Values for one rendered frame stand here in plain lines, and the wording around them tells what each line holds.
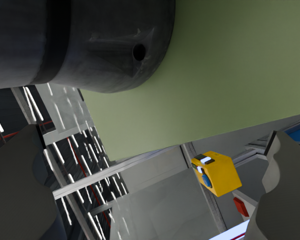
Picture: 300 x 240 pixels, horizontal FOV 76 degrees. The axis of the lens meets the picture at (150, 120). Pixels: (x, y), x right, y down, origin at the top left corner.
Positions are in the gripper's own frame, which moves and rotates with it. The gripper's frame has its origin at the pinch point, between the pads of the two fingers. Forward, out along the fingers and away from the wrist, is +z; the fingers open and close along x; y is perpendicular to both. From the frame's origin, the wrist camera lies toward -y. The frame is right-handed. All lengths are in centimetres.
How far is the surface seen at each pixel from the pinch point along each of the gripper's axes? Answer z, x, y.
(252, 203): 48, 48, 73
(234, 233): 10.5, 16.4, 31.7
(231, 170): 34, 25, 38
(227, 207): 59, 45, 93
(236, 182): 32, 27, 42
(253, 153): 43, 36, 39
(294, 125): 53, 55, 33
